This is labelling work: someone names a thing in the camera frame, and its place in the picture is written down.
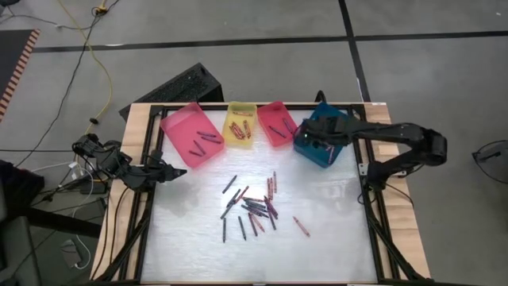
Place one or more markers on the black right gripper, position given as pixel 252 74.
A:
pixel 325 129

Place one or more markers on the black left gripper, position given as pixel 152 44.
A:
pixel 152 172

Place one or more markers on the pink crayon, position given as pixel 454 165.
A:
pixel 268 189
pixel 274 182
pixel 301 226
pixel 331 155
pixel 258 223
pixel 271 188

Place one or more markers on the purple crayon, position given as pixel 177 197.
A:
pixel 252 225
pixel 211 140
pixel 272 221
pixel 199 147
pixel 271 206
pixel 206 134
pixel 195 153

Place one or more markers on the blue crayon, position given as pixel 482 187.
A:
pixel 229 184
pixel 255 211
pixel 224 230
pixel 255 205
pixel 233 198
pixel 242 228
pixel 288 126
pixel 227 211
pixel 276 132

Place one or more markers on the red crayon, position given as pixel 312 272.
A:
pixel 238 132
pixel 234 129
pixel 241 194
pixel 247 129
pixel 242 114
pixel 252 199

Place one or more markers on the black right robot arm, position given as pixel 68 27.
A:
pixel 397 131

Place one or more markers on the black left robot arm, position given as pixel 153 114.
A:
pixel 107 159

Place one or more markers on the blue plastic bin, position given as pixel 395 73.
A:
pixel 313 153

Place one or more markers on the large pink plastic bin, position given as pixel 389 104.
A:
pixel 178 127

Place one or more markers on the small red plastic bin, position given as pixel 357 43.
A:
pixel 270 115

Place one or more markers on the yellow plastic bin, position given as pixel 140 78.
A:
pixel 239 143

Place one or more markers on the black floor beam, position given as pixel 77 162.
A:
pixel 63 224

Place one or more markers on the dark bag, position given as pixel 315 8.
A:
pixel 20 182

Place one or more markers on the black mat with striped edge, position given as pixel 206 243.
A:
pixel 10 59

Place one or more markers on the black aluminium table frame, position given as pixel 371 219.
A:
pixel 141 246

